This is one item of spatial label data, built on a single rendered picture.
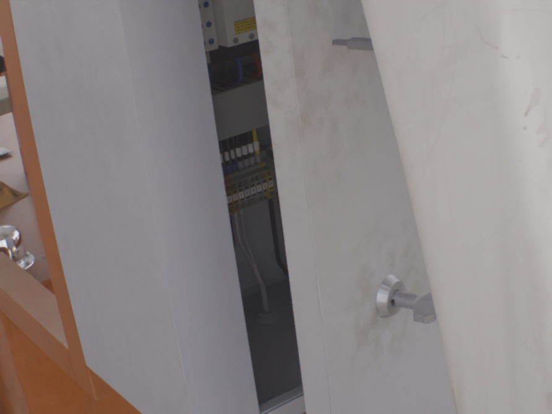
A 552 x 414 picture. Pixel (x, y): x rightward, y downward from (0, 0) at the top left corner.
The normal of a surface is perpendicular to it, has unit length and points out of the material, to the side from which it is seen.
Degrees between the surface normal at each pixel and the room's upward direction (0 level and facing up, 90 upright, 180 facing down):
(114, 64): 90
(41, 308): 0
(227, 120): 90
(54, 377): 90
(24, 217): 0
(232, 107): 90
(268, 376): 0
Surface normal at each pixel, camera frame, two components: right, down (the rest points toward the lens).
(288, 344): -0.12, -0.92
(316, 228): 0.80, 0.13
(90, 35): -0.80, 0.31
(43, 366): 0.65, 0.21
